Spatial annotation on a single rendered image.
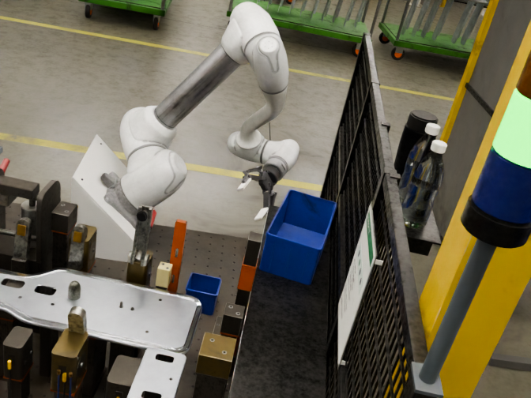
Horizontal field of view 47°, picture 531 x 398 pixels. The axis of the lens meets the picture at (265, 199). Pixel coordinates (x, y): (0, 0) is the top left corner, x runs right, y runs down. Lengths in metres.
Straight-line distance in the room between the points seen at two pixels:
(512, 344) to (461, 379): 2.78
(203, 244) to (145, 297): 0.80
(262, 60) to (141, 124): 0.57
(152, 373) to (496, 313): 0.86
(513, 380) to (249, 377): 2.23
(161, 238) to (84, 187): 0.43
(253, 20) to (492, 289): 1.42
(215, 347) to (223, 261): 0.93
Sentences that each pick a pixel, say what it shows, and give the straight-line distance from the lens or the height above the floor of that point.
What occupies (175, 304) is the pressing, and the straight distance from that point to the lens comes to 1.69.
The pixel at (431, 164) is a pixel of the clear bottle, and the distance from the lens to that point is 1.35.
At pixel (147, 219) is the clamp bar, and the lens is 1.67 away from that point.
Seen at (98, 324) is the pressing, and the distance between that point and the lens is 1.62.
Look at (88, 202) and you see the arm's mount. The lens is 2.22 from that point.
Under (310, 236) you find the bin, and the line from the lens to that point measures 2.03.
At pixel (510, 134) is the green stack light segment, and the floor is 1.90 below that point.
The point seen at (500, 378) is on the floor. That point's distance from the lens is 3.49.
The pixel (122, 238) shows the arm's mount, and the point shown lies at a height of 0.80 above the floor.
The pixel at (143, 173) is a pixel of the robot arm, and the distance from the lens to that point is 2.23.
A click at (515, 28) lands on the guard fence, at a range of 3.79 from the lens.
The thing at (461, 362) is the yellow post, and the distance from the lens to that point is 0.97.
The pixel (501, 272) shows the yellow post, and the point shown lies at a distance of 0.88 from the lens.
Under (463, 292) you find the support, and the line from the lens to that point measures 0.74.
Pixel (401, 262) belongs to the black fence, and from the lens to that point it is 1.04.
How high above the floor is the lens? 2.09
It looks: 29 degrees down
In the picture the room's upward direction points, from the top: 12 degrees clockwise
